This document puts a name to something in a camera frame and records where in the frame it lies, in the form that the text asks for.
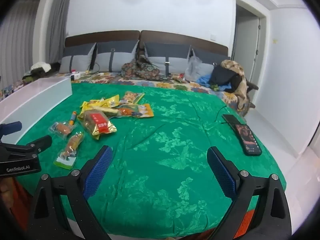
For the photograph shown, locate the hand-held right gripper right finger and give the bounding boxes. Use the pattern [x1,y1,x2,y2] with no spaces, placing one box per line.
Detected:
[207,146,293,240]

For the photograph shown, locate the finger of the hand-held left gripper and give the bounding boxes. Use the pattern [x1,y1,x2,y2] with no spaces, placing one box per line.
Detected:
[16,135,53,155]
[0,121,22,143]

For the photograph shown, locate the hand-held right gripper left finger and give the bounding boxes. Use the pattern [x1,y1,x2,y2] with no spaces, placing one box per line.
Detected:
[26,145,114,240]

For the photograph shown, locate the clear sausage packet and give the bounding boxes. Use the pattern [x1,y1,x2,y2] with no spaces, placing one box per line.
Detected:
[49,121,73,138]

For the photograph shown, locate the chicken leg packet green label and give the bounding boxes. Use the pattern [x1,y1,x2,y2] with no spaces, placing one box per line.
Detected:
[54,131,85,169]

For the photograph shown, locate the white storage box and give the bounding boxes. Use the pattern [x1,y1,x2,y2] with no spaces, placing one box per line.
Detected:
[0,77,73,145]

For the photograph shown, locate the gold packet red label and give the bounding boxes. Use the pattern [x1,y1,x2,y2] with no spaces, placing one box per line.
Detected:
[77,109,118,140]

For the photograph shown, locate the yellow red printed packet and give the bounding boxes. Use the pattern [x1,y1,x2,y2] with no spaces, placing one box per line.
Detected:
[80,101,100,110]

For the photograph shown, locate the clear packet orange food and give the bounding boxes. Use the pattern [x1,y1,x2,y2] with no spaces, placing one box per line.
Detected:
[116,106,140,117]

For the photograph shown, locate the yellow corn packet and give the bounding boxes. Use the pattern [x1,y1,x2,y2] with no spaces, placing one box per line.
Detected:
[89,94,120,118]

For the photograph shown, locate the green-edged snack packet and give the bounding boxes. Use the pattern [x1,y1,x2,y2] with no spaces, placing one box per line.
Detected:
[120,91,145,105]

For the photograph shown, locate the phone with lit screen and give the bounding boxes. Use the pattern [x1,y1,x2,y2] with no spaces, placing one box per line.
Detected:
[234,124,262,156]

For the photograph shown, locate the orange cloth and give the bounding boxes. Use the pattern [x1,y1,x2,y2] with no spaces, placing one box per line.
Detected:
[236,211,253,239]

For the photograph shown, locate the dark clothes pile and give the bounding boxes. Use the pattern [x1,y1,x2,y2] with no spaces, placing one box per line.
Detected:
[22,69,60,83]

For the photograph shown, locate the green patterned blanket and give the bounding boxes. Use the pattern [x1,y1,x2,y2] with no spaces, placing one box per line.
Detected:
[16,82,287,238]

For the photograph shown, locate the white hat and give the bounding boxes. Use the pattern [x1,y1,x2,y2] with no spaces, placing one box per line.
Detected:
[30,62,52,73]

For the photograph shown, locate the sheer striped curtain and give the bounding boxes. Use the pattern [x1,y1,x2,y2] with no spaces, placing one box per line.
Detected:
[0,4,38,80]

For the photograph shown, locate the blue cloth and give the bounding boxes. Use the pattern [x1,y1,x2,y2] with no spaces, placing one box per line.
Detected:
[196,75,233,92]

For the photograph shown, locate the black bag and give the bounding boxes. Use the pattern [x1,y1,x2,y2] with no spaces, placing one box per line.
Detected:
[209,65,243,93]

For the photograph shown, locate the pile of clothes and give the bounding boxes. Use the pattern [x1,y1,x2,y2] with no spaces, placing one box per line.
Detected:
[220,60,253,117]

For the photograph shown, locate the clear plastic bag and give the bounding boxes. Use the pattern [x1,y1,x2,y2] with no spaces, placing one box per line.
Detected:
[184,55,203,82]

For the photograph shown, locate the floral garment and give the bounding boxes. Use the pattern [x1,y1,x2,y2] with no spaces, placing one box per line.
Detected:
[121,47,165,80]

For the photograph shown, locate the grey curtain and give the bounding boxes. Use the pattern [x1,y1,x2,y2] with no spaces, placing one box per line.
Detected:
[46,0,74,64]

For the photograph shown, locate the brown headboard panel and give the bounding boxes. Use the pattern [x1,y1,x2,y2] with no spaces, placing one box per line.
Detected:
[140,30,228,55]
[64,30,140,48]

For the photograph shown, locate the white door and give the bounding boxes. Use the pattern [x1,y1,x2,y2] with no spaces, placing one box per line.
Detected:
[235,5,267,63]

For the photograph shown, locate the black charging cable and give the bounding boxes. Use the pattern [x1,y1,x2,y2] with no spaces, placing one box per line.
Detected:
[205,106,235,130]

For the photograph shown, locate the grey strapped pillow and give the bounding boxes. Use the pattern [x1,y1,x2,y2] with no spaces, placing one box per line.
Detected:
[96,40,139,72]
[144,42,192,77]
[59,42,97,74]
[191,48,229,80]

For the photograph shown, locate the thin black cable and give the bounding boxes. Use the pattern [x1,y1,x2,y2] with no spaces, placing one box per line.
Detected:
[89,55,101,73]

